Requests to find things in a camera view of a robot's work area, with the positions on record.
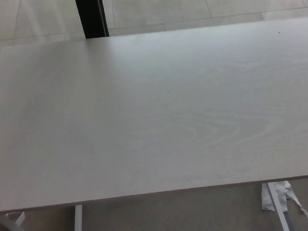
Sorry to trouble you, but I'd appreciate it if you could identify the white table leg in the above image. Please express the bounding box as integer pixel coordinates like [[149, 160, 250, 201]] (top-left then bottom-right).
[[267, 182, 292, 231], [70, 204, 84, 231]]

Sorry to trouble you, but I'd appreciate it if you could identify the crumpled white paper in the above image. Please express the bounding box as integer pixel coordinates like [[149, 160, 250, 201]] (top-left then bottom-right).
[[259, 179, 308, 223]]

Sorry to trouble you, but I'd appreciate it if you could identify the black vertical post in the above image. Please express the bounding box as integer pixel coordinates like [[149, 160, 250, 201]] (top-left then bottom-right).
[[74, 0, 110, 40]]

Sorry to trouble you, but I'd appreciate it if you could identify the white metal bracket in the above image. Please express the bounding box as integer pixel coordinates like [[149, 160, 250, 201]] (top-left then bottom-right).
[[5, 211, 27, 230]]

